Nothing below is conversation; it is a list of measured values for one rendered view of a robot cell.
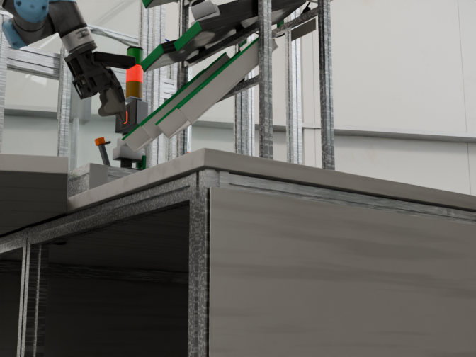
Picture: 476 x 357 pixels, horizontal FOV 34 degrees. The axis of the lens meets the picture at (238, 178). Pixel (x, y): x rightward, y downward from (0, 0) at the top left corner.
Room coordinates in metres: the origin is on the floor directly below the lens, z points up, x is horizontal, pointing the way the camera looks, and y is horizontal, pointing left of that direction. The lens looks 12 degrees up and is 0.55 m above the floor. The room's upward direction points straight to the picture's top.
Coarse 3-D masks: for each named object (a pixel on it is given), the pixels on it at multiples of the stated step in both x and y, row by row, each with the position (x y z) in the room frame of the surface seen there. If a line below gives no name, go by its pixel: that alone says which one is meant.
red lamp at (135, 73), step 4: (136, 64) 2.12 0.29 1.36; (132, 68) 2.12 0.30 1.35; (136, 68) 2.12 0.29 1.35; (140, 68) 2.13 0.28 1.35; (128, 72) 2.13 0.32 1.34; (132, 72) 2.12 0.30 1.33; (136, 72) 2.12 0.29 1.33; (140, 72) 2.13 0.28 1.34; (128, 76) 2.13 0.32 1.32; (132, 76) 2.12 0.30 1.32; (136, 76) 2.12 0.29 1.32; (140, 76) 2.13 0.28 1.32; (128, 80) 2.12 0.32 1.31; (132, 80) 2.12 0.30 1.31; (136, 80) 2.12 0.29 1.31; (140, 80) 2.13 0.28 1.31
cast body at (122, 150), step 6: (126, 132) 1.91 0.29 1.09; (120, 138) 1.91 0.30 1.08; (120, 144) 1.91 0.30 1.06; (126, 144) 1.90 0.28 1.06; (114, 150) 1.91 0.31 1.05; (120, 150) 1.89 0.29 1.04; (126, 150) 1.90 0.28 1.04; (114, 156) 1.91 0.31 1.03; (120, 156) 1.89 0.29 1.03; (126, 156) 1.90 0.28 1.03; (132, 156) 1.91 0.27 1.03; (138, 156) 1.92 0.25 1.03; (132, 162) 1.95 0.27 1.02
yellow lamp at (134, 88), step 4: (128, 84) 2.12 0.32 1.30; (132, 84) 2.12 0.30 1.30; (136, 84) 2.12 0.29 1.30; (140, 84) 2.13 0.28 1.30; (128, 88) 2.12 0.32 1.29; (132, 88) 2.12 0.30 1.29; (136, 88) 2.12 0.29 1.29; (140, 88) 2.13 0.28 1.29; (128, 92) 2.12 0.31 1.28; (132, 92) 2.12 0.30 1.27; (136, 92) 2.12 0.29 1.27; (140, 92) 2.13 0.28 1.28; (128, 96) 2.12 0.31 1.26; (136, 96) 2.12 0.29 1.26; (140, 96) 2.13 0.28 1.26
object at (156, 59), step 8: (240, 40) 1.79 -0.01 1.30; (160, 48) 1.60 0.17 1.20; (168, 48) 1.61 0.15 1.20; (200, 48) 1.70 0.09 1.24; (152, 56) 1.65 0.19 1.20; (160, 56) 1.62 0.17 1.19; (168, 56) 1.64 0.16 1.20; (176, 56) 1.68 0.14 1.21; (184, 56) 1.71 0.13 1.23; (192, 56) 1.75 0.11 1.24; (144, 64) 1.70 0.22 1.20; (152, 64) 1.67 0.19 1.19; (160, 64) 1.70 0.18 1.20; (168, 64) 1.74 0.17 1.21
